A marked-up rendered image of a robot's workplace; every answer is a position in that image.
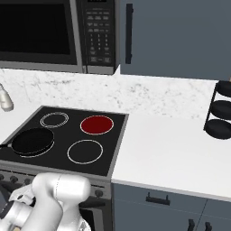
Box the black glass stove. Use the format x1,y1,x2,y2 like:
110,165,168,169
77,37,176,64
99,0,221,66
0,105,130,231

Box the grey wide drawer front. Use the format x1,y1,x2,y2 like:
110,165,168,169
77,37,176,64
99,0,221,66
112,183,208,218

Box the black frying pan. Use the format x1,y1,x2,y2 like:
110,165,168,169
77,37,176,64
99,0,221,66
0,127,56,158

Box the grey base cupboard door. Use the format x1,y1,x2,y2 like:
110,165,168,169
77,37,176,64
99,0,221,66
112,198,202,231
199,215,231,231

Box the pale grey shaker bottle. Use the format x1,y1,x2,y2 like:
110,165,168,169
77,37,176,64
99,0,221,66
0,83,14,113

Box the silver black microwave oven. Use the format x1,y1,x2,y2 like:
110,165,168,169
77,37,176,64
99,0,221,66
0,0,122,76

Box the grey narrow drawer front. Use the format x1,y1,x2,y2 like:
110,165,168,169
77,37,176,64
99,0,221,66
205,198,231,223

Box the black long cupboard handle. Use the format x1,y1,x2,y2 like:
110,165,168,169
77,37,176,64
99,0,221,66
125,3,134,65

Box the black oven door handle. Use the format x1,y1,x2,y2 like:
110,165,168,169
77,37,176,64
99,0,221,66
79,199,106,210

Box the black drawer handle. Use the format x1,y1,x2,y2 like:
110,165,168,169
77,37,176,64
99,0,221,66
145,192,171,207

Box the grey wall cupboard door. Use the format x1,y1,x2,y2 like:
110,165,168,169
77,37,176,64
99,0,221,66
119,0,231,82

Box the black three-tier wire stand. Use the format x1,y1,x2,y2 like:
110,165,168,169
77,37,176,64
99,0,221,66
203,79,231,141

